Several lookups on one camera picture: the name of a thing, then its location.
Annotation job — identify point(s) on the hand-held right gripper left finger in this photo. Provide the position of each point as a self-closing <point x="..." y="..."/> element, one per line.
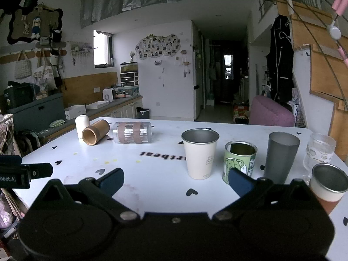
<point x="112" y="180"/>

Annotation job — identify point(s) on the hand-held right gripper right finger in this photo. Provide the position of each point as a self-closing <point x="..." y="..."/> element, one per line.
<point x="239" y="182"/>

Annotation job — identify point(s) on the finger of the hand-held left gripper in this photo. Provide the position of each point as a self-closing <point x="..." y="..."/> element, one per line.
<point x="40" y="170"/>

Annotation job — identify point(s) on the green printed tin cup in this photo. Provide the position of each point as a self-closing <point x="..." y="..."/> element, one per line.
<point x="239" y="163"/>

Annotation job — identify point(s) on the grey frosted tumbler cup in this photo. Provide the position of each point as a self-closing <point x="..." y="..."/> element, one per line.
<point x="278" y="160"/>

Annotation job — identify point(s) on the white metal-lined cup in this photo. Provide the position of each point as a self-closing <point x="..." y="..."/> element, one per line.
<point x="199" y="160"/>

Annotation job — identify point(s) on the bamboo cup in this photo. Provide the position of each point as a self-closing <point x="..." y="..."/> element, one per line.
<point x="99" y="130"/>

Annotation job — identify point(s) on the clear plastic cup brown bands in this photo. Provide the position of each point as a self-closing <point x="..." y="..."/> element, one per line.
<point x="133" y="132"/>

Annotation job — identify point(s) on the small white cup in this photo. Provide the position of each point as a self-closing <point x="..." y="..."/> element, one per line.
<point x="81" y="123"/>

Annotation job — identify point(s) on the metal cup with brown base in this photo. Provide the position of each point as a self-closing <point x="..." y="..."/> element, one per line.
<point x="327" y="187"/>

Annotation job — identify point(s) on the green patterned pouch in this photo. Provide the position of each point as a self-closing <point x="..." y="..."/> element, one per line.
<point x="56" y="123"/>

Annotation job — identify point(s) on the white cardboard box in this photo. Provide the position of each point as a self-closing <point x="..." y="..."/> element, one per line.
<point x="75" y="112"/>

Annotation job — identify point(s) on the cabinet counter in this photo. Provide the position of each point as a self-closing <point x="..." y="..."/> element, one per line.
<point x="119" y="107"/>

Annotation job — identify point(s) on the black trash bin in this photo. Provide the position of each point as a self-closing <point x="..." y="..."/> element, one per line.
<point x="143" y="113"/>

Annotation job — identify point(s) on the purple armchair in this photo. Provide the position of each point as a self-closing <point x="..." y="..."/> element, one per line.
<point x="269" y="112"/>

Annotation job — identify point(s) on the flat white tray box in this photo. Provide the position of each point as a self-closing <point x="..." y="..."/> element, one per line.
<point x="98" y="105"/>

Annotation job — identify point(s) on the dark bag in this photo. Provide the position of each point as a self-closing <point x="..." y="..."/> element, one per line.
<point x="17" y="93"/>

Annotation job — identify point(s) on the small white fan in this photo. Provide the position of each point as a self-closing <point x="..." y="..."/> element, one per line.
<point x="108" y="95"/>

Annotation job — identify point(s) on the clear glass goblet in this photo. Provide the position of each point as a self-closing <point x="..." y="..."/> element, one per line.
<point x="319" y="149"/>

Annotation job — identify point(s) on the white printed tote bag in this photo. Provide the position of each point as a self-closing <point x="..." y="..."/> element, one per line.
<point x="45" y="77"/>

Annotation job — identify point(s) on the white drawer organizer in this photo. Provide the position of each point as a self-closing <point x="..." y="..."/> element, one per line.
<point x="130" y="78"/>

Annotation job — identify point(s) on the knitted handbag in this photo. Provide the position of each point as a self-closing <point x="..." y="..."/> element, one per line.
<point x="23" y="68"/>

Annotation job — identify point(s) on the glass fish tank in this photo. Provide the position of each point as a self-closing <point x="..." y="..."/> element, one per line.
<point x="129" y="67"/>

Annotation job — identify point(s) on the black hanging coat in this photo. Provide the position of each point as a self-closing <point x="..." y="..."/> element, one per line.
<point x="280" y="59"/>

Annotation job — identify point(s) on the window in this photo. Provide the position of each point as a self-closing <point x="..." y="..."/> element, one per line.
<point x="102" y="49"/>

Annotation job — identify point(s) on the wooden staircase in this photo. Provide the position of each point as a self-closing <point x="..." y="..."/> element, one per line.
<point x="323" y="68"/>

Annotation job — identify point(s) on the cloud-shaped photo board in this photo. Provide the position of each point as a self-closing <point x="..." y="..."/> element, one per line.
<point x="159" y="46"/>

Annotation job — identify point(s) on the wall board with plush doll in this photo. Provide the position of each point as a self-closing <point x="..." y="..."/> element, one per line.
<point x="32" y="24"/>

